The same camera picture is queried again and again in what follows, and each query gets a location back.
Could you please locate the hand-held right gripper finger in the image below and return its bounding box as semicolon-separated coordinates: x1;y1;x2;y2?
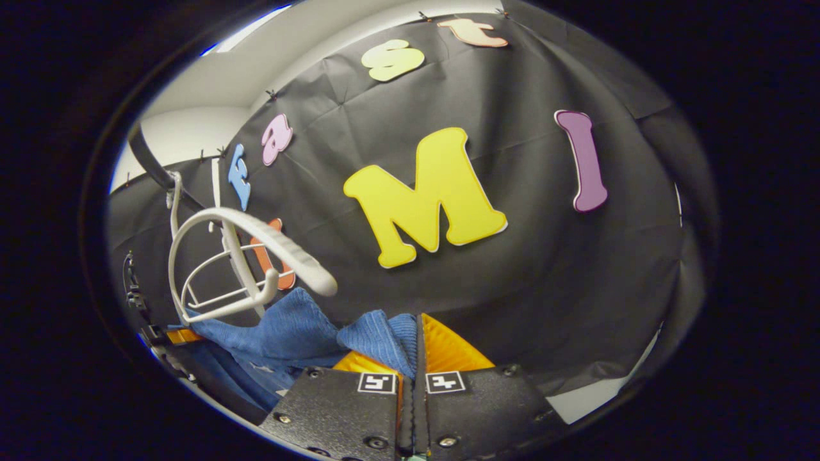
258;349;415;461
414;312;568;459

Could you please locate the blue jacket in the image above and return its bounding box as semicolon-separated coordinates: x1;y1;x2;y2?
168;287;418;410

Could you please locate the black backdrop cloth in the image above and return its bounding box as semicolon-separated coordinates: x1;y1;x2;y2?
106;0;718;398

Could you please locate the long ceiling light panel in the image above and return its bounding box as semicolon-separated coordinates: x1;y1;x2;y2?
202;5;292;57

